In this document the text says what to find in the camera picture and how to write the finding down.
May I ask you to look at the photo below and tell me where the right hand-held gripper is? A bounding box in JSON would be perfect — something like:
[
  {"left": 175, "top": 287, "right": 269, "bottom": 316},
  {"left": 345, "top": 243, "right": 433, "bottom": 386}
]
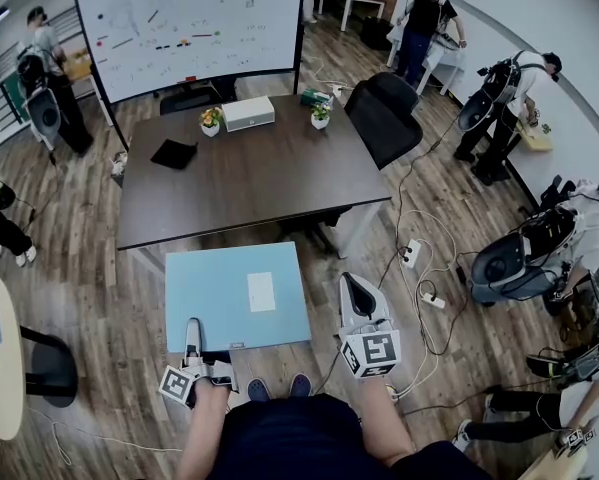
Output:
[{"left": 338, "top": 271, "right": 403, "bottom": 380}]

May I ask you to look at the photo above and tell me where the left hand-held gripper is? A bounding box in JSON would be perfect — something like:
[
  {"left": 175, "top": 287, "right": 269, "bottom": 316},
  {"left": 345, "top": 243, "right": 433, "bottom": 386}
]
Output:
[{"left": 158, "top": 317, "right": 240, "bottom": 409}]

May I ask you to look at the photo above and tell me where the light blue item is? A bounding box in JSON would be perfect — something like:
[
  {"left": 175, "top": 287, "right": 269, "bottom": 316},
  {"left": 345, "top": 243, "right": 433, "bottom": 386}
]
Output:
[{"left": 164, "top": 241, "right": 313, "bottom": 355}]

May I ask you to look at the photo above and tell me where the person's right forearm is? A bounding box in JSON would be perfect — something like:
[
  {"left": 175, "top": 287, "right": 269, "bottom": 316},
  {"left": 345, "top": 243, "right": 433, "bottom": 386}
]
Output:
[{"left": 357, "top": 375, "right": 421, "bottom": 465}]

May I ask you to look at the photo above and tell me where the person's left forearm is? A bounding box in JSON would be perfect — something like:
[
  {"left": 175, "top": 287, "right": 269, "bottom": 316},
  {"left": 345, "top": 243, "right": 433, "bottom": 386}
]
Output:
[{"left": 176, "top": 381, "right": 241, "bottom": 480}]

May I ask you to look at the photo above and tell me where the black flat pouch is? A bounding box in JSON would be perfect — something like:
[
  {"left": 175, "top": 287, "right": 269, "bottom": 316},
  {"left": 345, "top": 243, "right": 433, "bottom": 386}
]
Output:
[{"left": 150, "top": 138, "right": 200, "bottom": 171}]

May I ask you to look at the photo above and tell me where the person's left blue shoe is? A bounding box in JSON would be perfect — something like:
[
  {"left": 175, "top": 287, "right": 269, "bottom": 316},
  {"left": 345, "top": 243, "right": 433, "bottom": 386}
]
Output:
[{"left": 246, "top": 377, "right": 273, "bottom": 403}]

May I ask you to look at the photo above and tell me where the person's blue shoe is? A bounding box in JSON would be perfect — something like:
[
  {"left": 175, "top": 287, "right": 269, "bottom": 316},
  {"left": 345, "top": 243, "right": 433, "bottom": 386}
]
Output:
[
  {"left": 246, "top": 377, "right": 273, "bottom": 403},
  {"left": 289, "top": 373, "right": 314, "bottom": 399}
]

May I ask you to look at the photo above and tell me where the person's right blue shoe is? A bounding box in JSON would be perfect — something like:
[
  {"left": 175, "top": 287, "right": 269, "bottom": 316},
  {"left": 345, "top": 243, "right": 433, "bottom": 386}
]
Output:
[{"left": 289, "top": 373, "right": 314, "bottom": 399}]

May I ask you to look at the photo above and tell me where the person's dark clothing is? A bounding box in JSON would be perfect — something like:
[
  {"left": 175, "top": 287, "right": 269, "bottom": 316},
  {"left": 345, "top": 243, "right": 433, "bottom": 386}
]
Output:
[{"left": 217, "top": 392, "right": 493, "bottom": 480}]

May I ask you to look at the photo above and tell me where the black round stool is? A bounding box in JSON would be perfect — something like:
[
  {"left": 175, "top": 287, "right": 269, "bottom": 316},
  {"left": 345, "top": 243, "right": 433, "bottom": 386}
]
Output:
[{"left": 19, "top": 324, "right": 79, "bottom": 410}]

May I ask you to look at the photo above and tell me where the dark wooden table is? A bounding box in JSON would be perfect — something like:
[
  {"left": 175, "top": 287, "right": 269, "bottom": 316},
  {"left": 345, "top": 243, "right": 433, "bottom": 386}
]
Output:
[{"left": 116, "top": 92, "right": 393, "bottom": 252}]

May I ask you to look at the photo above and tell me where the round beige table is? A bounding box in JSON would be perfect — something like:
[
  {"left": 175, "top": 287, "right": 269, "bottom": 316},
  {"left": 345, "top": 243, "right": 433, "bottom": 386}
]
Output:
[{"left": 0, "top": 272, "right": 27, "bottom": 442}]

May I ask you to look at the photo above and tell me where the potted plant with orange flowers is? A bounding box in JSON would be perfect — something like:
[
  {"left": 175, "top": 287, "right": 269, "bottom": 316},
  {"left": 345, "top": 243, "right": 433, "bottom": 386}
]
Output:
[{"left": 198, "top": 106, "right": 225, "bottom": 138}]

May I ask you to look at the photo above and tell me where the black mesh office chair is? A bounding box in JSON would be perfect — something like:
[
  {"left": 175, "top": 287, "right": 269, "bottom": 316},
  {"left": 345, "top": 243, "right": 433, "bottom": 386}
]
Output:
[{"left": 343, "top": 71, "right": 425, "bottom": 171}]

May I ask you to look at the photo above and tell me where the small green potted plant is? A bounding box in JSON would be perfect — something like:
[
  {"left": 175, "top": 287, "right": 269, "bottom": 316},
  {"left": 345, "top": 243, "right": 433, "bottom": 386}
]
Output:
[{"left": 309, "top": 100, "right": 333, "bottom": 131}]

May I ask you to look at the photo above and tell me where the white rectangular box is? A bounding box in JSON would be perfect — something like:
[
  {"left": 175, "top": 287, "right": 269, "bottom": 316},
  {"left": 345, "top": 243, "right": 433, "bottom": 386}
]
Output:
[{"left": 221, "top": 95, "right": 276, "bottom": 133}]

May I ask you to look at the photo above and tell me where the green tissue box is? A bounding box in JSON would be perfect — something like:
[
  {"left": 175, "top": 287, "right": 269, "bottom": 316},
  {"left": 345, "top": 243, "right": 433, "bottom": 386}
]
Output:
[{"left": 299, "top": 88, "right": 333, "bottom": 107}]

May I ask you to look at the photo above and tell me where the yellow wooden tray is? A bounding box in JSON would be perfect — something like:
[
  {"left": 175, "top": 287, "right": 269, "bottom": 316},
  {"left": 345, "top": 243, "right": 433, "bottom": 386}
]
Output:
[{"left": 515, "top": 119, "right": 555, "bottom": 153}]

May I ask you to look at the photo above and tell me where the white desk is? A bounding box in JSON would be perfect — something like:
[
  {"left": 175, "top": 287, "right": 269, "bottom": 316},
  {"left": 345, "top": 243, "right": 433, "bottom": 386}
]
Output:
[{"left": 385, "top": 26, "right": 469, "bottom": 97}]

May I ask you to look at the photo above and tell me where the large whiteboard on stand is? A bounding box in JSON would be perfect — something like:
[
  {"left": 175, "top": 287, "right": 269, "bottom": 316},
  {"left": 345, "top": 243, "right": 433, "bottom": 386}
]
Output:
[{"left": 71, "top": 0, "right": 306, "bottom": 107}]

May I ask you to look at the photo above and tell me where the white floor cable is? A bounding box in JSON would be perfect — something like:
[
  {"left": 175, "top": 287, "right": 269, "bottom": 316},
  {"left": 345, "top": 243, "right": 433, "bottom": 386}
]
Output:
[{"left": 387, "top": 209, "right": 461, "bottom": 402}]

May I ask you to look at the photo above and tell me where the black floor cable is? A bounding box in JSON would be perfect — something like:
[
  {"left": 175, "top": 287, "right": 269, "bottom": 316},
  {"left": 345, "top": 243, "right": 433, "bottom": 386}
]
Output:
[{"left": 376, "top": 112, "right": 463, "bottom": 289}]

